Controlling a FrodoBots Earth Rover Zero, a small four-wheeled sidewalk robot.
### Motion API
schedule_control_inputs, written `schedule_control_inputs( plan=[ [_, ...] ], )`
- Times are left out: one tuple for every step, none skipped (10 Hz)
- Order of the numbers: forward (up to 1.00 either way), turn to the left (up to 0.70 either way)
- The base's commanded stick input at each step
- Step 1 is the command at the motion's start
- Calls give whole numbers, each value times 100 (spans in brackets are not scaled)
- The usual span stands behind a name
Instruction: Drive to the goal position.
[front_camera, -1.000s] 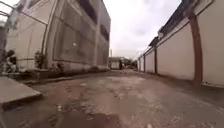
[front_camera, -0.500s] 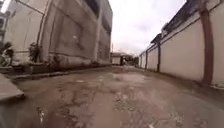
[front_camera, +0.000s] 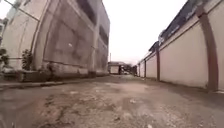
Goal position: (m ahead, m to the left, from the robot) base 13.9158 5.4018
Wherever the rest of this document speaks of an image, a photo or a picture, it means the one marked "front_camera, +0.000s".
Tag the green bush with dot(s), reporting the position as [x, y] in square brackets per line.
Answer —
[27, 60]
[3, 58]

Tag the brown dirt road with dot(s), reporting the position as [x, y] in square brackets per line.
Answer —
[110, 100]

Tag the robot's own part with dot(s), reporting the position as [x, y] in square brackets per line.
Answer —
[149, 126]

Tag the pale wall with brown pillars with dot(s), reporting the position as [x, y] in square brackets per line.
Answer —
[183, 56]

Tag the low concrete kerb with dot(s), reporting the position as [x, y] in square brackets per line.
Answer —
[33, 84]

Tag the dark-roofed building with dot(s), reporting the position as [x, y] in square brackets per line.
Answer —
[176, 26]

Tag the large grey concrete building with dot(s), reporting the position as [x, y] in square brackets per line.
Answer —
[66, 36]

